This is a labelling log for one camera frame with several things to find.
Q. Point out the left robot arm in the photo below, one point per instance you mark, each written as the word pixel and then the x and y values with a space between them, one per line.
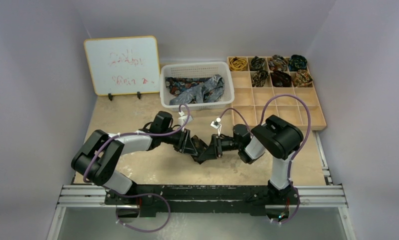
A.
pixel 98 157

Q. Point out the dark olive rolled tie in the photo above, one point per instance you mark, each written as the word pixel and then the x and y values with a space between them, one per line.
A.
pixel 257 63

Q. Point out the brown patterned rolled tie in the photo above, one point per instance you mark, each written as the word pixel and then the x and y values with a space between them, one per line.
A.
pixel 278 63

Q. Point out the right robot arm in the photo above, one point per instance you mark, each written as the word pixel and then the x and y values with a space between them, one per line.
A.
pixel 278 137

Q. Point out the white whiteboard orange frame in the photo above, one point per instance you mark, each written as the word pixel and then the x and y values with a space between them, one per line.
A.
pixel 123 65

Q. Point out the dark green rolled tie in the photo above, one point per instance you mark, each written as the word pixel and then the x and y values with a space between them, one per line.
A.
pixel 297 62

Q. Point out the wooden compartment tray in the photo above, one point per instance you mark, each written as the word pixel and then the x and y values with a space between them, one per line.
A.
pixel 293 104

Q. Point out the black floral tie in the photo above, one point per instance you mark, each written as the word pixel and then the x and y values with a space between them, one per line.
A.
pixel 200 154

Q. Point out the grey blue patterned tie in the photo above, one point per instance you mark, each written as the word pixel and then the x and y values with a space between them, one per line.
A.
pixel 208 92

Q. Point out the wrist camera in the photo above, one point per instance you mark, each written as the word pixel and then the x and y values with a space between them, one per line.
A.
pixel 216 124
pixel 184 119

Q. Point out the aluminium rail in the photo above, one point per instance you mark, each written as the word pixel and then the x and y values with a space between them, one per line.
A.
pixel 89 196

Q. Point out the dark maroon rolled tie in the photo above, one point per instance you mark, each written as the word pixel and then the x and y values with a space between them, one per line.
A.
pixel 280 79

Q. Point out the yellow rolled tie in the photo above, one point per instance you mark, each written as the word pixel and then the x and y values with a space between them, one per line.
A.
pixel 238 64

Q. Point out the orange brown rolled tie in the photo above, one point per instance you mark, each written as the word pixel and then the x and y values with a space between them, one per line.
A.
pixel 302 79

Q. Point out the dark colourful patterned tie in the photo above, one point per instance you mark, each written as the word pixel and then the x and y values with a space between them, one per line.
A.
pixel 177 85

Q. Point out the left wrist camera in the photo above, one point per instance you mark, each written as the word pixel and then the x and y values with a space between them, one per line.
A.
pixel 184 119

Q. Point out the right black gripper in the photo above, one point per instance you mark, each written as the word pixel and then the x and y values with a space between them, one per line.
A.
pixel 216 145

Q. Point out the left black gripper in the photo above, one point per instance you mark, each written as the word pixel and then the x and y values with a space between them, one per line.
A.
pixel 187 147

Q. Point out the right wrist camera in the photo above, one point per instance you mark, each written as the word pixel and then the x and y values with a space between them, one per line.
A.
pixel 216 124

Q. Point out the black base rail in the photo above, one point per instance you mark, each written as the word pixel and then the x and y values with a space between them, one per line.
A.
pixel 255 200

